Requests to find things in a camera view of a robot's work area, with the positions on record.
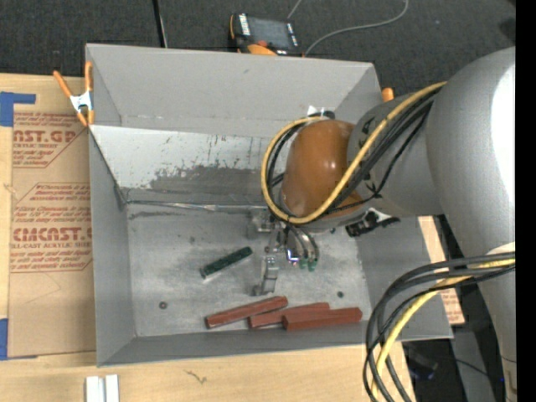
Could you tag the black cylinder on white bracket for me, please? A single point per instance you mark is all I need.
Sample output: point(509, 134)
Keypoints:
point(365, 223)

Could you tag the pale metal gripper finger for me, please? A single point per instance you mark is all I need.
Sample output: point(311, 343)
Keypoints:
point(269, 272)
point(260, 224)

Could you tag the dark green flat block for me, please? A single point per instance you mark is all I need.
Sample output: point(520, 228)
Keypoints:
point(226, 262)

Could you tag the grey metal bin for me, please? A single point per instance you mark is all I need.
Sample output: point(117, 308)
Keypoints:
point(176, 233)

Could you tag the brown cardboard board red print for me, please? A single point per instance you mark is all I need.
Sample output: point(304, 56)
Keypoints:
point(50, 300)

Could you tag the red-brown flat block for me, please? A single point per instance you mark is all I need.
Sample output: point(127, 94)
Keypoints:
point(268, 320)
point(322, 319)
point(243, 311)

